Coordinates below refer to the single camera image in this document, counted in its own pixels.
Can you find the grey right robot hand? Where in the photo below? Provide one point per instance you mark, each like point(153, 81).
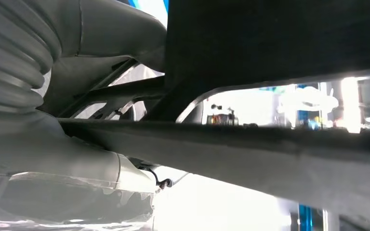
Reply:
point(51, 162)

